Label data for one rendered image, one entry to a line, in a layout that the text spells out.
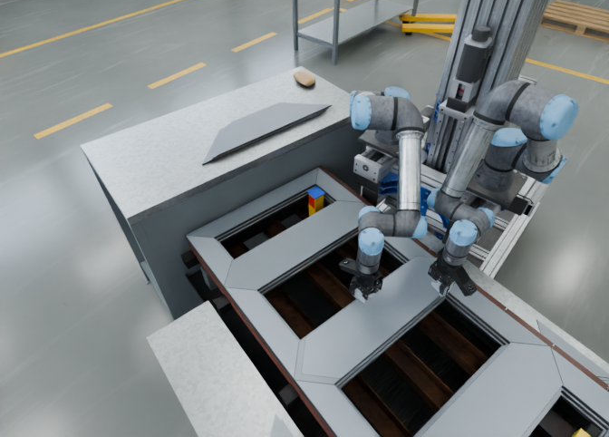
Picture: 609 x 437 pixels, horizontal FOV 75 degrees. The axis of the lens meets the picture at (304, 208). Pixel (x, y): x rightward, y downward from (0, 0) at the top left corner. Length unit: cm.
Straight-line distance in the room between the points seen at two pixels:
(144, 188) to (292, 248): 66
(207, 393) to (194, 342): 20
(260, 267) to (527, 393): 99
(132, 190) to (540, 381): 161
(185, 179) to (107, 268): 137
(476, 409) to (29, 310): 251
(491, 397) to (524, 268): 165
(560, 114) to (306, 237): 99
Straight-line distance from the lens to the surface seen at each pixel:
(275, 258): 162
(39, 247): 334
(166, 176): 177
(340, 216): 177
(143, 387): 243
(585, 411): 160
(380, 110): 138
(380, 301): 152
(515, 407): 148
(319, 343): 142
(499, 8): 173
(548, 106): 127
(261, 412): 145
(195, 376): 153
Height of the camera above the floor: 212
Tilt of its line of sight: 45 degrees down
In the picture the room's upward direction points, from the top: 1 degrees counter-clockwise
